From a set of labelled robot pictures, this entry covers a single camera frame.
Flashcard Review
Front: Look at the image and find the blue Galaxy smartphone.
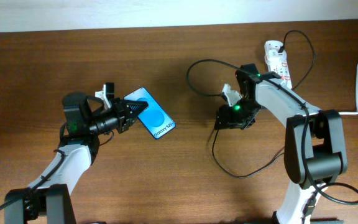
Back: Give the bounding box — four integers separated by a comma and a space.
124, 87, 176, 139

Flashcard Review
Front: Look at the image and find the black USB charging cable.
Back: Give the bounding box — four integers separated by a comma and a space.
186, 29, 316, 179

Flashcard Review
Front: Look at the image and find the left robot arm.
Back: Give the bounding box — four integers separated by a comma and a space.
4, 92, 149, 223

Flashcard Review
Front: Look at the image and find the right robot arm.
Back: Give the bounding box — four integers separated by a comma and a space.
214, 64, 348, 223

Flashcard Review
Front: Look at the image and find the white USB charger adapter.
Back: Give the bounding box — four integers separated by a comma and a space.
266, 49, 287, 63

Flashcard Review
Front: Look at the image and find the white power strip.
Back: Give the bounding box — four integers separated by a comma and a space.
264, 40, 293, 89

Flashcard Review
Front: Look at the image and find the white power strip cord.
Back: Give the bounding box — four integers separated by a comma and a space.
337, 55, 358, 116

